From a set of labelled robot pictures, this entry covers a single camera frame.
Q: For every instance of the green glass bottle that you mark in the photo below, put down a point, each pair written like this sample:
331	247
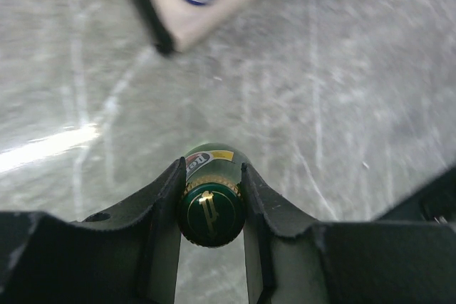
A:
211	209

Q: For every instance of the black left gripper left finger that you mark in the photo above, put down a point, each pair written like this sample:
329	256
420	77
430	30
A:
127	253

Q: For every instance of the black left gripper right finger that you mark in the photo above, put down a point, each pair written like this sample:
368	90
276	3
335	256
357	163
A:
293	258

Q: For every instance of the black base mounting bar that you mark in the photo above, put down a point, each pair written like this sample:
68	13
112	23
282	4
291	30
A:
434	202

